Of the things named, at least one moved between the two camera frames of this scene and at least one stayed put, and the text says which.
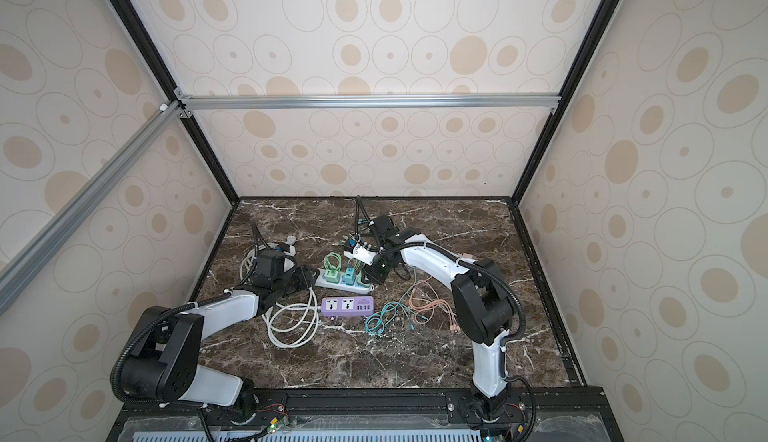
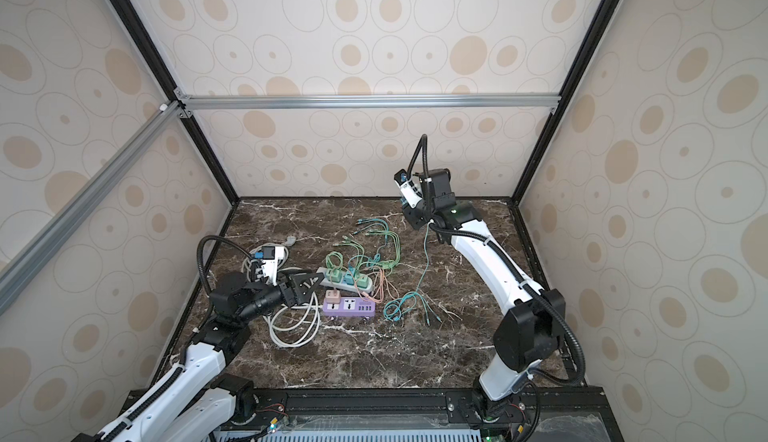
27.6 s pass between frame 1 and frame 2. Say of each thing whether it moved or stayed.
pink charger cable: moved
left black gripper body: stayed
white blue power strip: stayed
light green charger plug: stayed
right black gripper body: moved
